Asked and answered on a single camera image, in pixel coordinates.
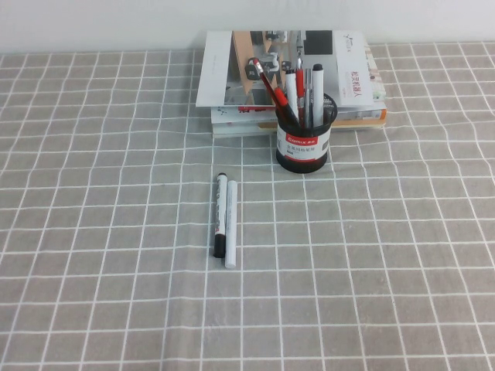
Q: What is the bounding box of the plain white pen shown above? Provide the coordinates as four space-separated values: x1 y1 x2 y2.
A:
224 179 238 270

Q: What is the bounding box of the black mesh pen holder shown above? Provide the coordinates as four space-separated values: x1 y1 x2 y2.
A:
275 92 339 174

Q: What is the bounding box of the grey ballpoint pen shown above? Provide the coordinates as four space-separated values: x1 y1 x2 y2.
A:
304 68 314 129

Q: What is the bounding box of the red ballpoint pen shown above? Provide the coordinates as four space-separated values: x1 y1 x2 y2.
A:
295 57 307 125

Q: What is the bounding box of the black white printed marker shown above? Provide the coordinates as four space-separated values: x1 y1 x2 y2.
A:
213 172 228 259

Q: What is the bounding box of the thin white book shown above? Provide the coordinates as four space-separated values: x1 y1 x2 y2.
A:
212 125 280 139

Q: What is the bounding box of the white marker black cap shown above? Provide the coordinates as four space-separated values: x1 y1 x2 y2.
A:
312 63 326 127
286 66 301 123

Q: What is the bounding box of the white robot brochure magazine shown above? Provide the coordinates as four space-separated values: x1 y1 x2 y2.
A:
196 29 375 110

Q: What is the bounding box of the tan cover book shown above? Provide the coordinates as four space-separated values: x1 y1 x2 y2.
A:
211 117 387 132

